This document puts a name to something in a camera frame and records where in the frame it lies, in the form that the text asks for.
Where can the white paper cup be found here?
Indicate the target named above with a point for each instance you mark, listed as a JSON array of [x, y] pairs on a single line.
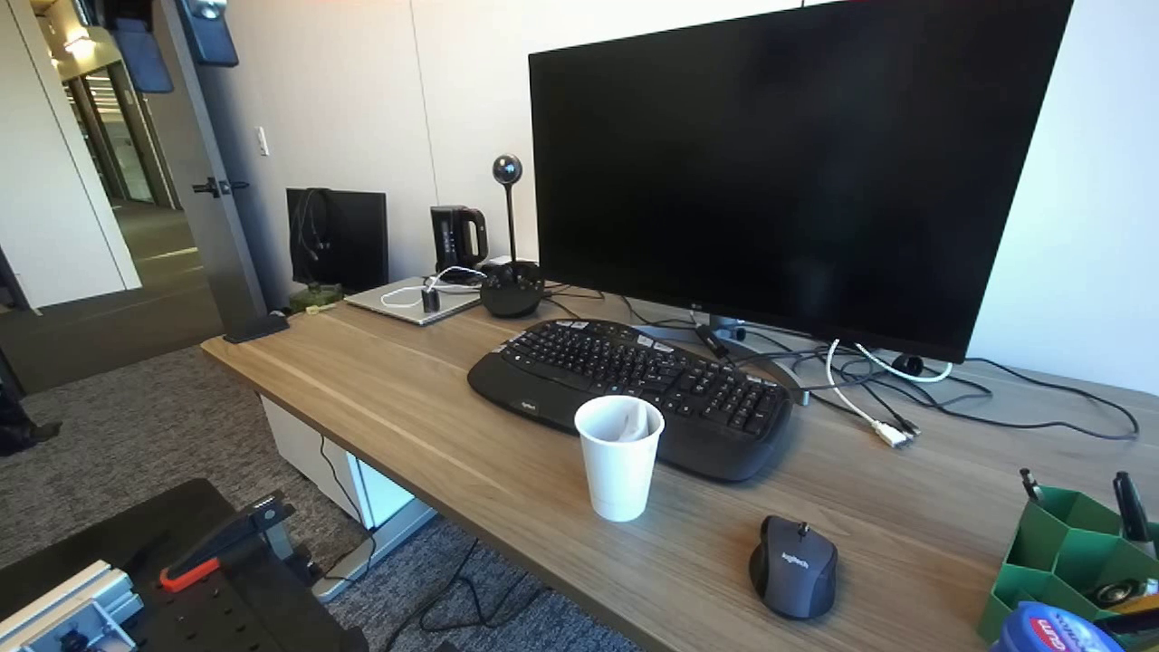
[[617, 473]]

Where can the white desk leg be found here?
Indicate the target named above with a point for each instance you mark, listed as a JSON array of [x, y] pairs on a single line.
[[362, 496]]

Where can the green desk organizer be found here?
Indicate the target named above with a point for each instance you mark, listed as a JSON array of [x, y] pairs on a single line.
[[1055, 556]]

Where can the black ergonomic keyboard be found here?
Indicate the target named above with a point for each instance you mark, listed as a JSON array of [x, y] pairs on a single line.
[[629, 383]]

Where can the black conference webcam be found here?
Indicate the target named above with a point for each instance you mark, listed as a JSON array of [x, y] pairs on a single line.
[[511, 293]]

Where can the small black adapter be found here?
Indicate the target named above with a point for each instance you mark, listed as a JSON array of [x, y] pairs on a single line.
[[427, 300]]

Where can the black electric kettle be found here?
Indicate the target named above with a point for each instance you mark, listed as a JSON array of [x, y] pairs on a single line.
[[458, 237]]

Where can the silver laptop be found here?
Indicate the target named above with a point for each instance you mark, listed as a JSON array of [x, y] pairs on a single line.
[[391, 311]]

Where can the black flat panel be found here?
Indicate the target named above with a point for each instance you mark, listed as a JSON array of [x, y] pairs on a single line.
[[344, 237]]

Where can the large black monitor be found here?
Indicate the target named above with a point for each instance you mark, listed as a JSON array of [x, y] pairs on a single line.
[[782, 158]]

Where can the dark grey computer mouse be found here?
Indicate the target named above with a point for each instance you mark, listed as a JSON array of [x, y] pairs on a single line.
[[797, 575]]

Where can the grey door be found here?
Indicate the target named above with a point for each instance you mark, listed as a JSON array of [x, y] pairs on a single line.
[[222, 133]]

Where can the blue lidded container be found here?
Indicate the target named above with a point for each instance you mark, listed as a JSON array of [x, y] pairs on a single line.
[[1050, 632]]

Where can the black pen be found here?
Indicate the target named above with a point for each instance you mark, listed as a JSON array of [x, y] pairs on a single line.
[[1130, 510]]

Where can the aluminium extrusion rail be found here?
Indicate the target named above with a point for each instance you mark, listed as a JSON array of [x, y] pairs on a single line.
[[59, 604]]

